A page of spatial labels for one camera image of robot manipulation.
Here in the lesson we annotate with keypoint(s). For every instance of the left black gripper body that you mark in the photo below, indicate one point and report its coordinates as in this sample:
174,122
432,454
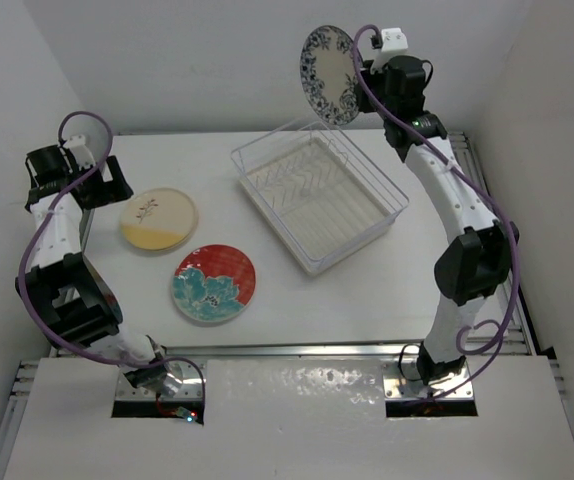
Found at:
99,193

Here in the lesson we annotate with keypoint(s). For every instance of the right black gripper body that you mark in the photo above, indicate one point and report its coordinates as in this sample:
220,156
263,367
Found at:
376,82

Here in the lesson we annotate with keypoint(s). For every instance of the black patterned plate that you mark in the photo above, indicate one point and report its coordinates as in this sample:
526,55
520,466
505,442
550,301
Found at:
327,75

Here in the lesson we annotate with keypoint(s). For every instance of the tan plate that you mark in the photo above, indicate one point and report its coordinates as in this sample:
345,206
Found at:
159,219

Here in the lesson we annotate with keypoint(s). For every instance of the red blue floral plate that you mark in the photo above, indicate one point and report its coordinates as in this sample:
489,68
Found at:
213,284

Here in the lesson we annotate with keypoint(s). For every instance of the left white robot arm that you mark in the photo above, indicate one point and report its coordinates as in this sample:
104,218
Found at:
77,311

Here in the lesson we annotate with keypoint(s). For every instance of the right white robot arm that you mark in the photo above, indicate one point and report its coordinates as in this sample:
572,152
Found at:
480,251

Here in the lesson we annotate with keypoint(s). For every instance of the cream drip tray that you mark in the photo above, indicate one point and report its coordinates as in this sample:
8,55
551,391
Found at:
321,208

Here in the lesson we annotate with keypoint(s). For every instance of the small green circuit board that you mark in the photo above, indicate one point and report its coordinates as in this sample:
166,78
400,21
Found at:
175,411

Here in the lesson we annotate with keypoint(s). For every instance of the white front cover panel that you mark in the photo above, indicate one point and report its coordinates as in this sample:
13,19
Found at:
293,419

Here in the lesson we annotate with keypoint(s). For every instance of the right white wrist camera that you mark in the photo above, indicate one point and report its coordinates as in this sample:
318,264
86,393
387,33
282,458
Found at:
392,42

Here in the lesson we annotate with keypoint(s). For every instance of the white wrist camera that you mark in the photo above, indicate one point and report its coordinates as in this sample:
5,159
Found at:
77,145
392,42

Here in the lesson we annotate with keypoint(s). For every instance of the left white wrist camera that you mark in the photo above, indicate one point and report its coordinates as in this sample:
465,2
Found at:
77,145

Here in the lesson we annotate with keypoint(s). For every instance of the white wire dish rack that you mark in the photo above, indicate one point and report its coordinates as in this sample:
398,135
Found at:
255,152

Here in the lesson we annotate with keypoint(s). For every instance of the aluminium mounting rail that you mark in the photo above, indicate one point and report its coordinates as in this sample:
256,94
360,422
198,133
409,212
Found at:
183,385

